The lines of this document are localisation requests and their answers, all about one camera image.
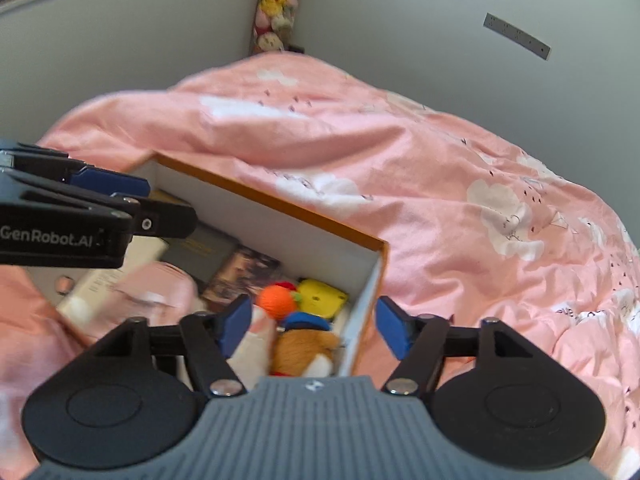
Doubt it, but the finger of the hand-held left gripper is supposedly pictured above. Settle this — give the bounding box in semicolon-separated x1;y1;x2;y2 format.
0;166;199;239
0;143;152;199

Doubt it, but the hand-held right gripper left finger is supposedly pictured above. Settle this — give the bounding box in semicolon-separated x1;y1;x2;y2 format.
89;294;254;398

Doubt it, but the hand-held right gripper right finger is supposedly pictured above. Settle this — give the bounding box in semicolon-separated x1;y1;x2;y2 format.
375;295;539;397

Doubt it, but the white plush toy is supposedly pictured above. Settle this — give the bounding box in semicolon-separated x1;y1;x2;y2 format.
225;305;276;376

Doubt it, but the orange knitted fruit toy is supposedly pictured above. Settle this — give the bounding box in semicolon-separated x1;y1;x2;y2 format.
257;282;303;320

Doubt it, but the dark green book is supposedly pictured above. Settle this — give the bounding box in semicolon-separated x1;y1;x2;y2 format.
160;224;240;286

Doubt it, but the dark photo-cover book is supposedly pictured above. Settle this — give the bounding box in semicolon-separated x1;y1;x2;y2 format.
200;245;282;313

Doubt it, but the brown bear plush blue hat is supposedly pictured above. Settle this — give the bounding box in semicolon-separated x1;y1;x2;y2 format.
270;311;343;378

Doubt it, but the white long box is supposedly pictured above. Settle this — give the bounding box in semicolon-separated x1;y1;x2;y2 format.
55;237;171;326

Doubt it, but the pink zip pouch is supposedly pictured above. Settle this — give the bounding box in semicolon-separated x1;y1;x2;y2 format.
107;262;201;331

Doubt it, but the yellow plush toy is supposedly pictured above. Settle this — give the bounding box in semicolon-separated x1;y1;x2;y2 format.
297;278;349;321

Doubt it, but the orange cardboard box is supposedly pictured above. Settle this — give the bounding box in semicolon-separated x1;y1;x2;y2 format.
25;152;390;378

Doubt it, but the pink printed blanket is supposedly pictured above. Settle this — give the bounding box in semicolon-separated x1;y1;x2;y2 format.
0;52;640;480

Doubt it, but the clear tube of plush toys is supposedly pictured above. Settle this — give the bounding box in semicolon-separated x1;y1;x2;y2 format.
250;0;306;56

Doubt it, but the grey wall plate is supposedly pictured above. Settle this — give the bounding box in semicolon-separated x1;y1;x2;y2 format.
483;12;552;60

